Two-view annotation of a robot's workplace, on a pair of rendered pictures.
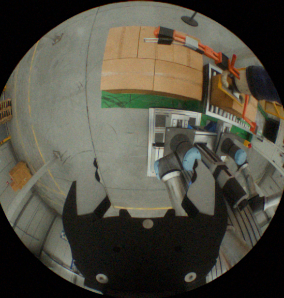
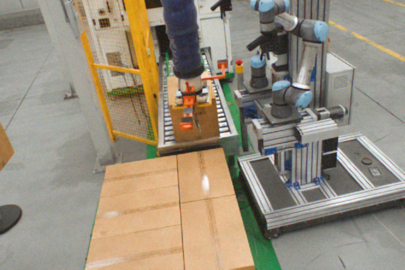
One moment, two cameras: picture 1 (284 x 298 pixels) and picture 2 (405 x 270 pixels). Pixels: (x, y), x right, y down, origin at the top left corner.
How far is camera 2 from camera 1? 1.99 m
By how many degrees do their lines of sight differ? 63
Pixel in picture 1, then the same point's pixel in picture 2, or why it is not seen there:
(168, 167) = (293, 91)
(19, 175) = not seen: outside the picture
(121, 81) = (231, 234)
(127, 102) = not seen: outside the picture
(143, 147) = (361, 228)
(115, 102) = not seen: outside the picture
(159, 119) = (279, 204)
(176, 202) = (304, 64)
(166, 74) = (202, 187)
